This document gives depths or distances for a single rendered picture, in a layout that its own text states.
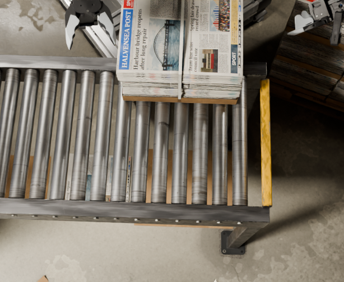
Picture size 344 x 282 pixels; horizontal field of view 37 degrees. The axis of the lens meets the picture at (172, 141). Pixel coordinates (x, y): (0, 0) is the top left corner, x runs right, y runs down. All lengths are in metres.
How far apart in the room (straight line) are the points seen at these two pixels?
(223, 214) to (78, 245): 1.00
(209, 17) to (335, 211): 1.29
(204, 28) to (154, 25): 0.15
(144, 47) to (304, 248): 1.33
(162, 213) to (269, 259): 0.93
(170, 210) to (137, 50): 0.50
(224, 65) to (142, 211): 0.52
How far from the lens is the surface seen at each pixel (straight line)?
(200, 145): 1.67
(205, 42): 1.56
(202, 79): 1.54
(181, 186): 1.64
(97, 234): 2.44
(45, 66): 1.83
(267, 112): 1.71
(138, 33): 1.57
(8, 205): 1.71
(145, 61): 1.53
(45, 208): 1.67
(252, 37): 2.77
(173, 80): 1.55
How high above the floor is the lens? 2.40
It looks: 73 degrees down
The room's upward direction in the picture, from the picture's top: 1 degrees counter-clockwise
